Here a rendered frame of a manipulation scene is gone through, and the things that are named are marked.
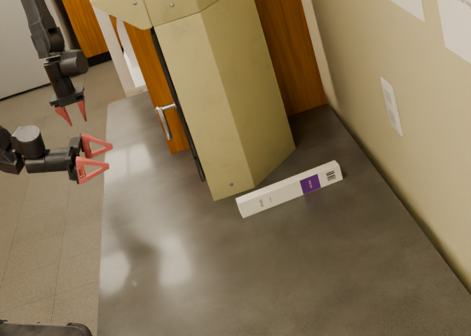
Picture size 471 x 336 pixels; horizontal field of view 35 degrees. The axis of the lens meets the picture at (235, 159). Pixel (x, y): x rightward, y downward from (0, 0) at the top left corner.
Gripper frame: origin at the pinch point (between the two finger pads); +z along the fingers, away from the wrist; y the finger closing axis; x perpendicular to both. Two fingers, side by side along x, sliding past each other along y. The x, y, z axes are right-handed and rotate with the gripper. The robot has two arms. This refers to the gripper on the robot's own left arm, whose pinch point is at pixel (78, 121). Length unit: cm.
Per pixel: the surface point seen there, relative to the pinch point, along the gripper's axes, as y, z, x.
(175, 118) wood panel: 28.1, 5.9, -8.9
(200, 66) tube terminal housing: 39, -18, -46
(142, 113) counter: 15.8, 16.0, 32.8
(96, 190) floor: -41, 108, 194
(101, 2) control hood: 23, -39, -46
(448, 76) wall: 75, -23, -109
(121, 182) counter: 7.6, 16.3, -16.5
